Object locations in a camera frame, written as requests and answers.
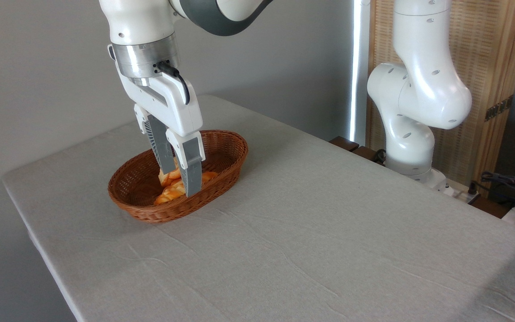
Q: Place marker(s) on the brown oval wicker basket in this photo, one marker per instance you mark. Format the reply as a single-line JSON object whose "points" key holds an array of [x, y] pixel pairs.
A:
{"points": [[143, 211]]}

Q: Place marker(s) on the black metal screen hinge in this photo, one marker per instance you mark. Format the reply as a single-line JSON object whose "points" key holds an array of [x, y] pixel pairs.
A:
{"points": [[499, 108]]}

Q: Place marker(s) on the grey tablecloth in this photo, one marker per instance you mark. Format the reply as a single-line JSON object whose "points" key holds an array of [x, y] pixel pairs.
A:
{"points": [[311, 241]]}

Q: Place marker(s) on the braided golden bread loaf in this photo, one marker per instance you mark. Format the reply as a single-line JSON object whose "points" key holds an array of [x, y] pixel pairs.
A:
{"points": [[170, 193]]}

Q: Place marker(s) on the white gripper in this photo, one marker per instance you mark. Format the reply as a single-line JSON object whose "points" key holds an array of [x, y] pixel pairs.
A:
{"points": [[172, 105]]}

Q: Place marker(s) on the round golden bread roll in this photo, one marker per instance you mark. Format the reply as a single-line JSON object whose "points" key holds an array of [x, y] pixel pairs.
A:
{"points": [[168, 177]]}

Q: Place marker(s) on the wooden slatted folding screen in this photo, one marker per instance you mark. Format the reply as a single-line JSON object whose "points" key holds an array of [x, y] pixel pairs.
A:
{"points": [[485, 53]]}

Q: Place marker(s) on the dark brown wooden block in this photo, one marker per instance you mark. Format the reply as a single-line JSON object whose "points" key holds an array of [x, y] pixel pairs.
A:
{"points": [[365, 153], [344, 143]]}

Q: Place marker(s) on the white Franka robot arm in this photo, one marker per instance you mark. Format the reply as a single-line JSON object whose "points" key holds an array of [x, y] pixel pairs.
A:
{"points": [[423, 89]]}

